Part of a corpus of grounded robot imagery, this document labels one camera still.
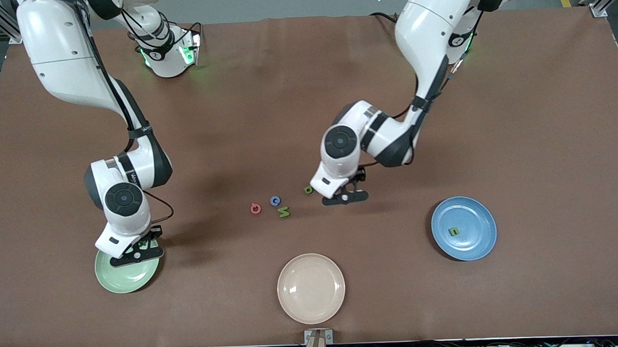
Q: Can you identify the green round plate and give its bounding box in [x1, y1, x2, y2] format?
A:
[94, 239, 162, 295]

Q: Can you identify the brown table mat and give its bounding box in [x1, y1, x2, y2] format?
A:
[0, 5, 618, 347]

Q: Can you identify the beige round plate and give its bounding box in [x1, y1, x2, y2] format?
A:
[276, 252, 347, 326]

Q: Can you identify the blue round plate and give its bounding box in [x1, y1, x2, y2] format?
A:
[430, 195, 498, 263]

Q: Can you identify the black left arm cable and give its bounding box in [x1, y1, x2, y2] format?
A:
[355, 8, 489, 167]

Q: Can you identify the metal bracket with post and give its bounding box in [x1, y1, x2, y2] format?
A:
[303, 329, 334, 347]

